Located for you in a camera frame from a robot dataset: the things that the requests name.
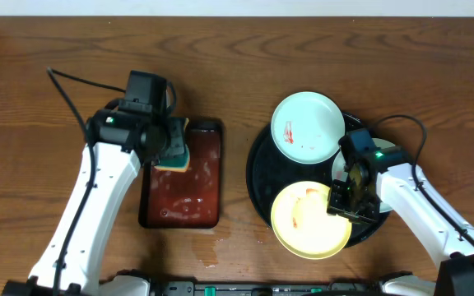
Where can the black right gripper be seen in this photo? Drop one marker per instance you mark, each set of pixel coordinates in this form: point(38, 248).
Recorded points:
point(336, 203)

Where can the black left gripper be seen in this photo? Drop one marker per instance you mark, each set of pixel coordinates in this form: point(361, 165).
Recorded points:
point(177, 140)

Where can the mint green plate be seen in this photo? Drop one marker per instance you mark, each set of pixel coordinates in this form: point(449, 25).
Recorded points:
point(339, 173)
point(306, 127)

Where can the green orange sponge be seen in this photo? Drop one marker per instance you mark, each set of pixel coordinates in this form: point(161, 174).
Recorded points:
point(175, 162)

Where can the yellow plate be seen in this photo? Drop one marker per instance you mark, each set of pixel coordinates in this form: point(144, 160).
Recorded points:
point(302, 225)

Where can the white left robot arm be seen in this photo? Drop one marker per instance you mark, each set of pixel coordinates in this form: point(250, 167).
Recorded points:
point(70, 265)

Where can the black rectangular water tray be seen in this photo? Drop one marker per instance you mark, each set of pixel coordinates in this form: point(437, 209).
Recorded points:
point(189, 199)

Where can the black round tray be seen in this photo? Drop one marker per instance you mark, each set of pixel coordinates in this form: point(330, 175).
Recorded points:
point(268, 171)

